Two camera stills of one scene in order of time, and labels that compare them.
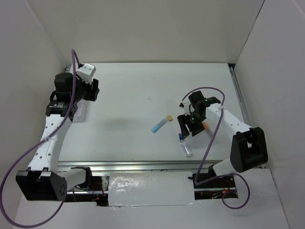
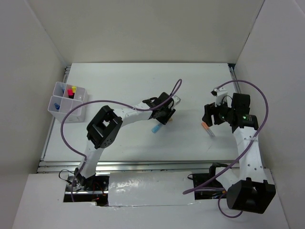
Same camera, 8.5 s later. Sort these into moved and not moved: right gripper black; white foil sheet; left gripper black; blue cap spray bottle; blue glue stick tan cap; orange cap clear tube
Moved: left gripper black; blue cap spray bottle; right gripper black
Not moved: blue glue stick tan cap; white foil sheet; orange cap clear tube
